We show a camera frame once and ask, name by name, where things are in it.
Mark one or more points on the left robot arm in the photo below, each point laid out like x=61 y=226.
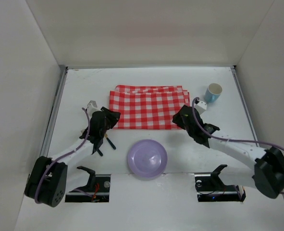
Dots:
x=53 y=177

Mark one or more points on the gold knife dark handle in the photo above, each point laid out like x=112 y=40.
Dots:
x=110 y=142

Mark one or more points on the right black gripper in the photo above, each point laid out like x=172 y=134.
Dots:
x=183 y=116

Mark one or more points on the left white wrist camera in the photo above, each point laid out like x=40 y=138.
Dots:
x=91 y=107

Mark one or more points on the red white checkered cloth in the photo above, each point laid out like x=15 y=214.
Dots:
x=147 y=107

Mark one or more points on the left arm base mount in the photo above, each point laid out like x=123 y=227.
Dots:
x=85 y=186

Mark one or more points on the purple plastic plate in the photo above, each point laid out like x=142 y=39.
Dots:
x=147 y=158

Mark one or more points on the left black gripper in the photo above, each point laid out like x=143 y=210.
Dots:
x=109 y=116

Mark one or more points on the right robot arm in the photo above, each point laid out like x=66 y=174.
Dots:
x=265 y=166

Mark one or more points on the gold fork dark handle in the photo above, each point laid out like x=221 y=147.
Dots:
x=95 y=138

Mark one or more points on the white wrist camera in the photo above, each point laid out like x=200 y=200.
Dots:
x=200 y=106
x=91 y=107

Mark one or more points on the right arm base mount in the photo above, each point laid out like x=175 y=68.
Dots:
x=210 y=188

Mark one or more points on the light blue mug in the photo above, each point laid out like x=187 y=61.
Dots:
x=213 y=92

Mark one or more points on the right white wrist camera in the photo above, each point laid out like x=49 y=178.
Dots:
x=200 y=106

